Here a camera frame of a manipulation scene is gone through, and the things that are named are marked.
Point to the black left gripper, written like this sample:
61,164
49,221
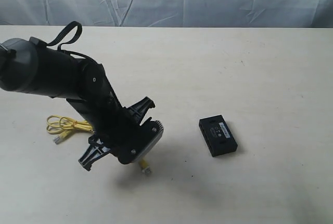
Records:
112,125

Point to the black network switch box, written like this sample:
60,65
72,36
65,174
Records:
217,135

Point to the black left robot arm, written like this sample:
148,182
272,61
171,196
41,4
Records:
36,67

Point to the grey backdrop cloth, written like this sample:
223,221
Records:
170,13

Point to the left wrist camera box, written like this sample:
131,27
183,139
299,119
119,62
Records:
140,142

